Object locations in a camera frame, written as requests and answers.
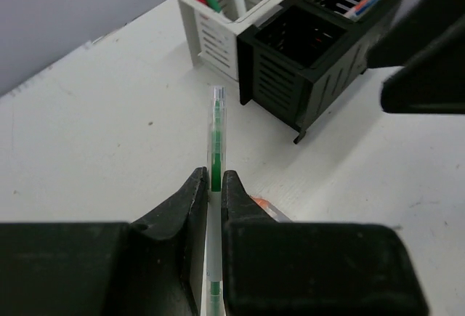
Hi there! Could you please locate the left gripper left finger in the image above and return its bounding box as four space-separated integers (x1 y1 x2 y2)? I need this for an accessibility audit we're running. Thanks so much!
1 167 208 315

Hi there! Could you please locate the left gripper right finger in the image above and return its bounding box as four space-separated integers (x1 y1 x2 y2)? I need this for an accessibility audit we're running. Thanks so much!
221 171 429 315

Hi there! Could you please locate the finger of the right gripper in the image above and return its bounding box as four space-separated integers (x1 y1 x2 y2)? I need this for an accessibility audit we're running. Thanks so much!
368 0 464 68
380 17 464 115

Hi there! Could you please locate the orange stubby highlighter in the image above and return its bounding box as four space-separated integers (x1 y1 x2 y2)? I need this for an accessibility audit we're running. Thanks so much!
251 196 291 222

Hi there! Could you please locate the green capped marker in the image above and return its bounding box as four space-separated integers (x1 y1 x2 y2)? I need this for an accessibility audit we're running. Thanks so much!
206 0 222 14

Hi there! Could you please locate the orange slim highlighter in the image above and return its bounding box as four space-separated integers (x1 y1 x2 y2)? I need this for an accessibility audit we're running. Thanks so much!
344 0 379 20

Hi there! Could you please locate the black mesh organizer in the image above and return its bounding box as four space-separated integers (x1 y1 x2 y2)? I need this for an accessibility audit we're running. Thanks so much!
238 0 403 143

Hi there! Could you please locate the white mesh organizer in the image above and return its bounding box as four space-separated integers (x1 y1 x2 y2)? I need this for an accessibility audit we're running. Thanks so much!
178 0 284 81

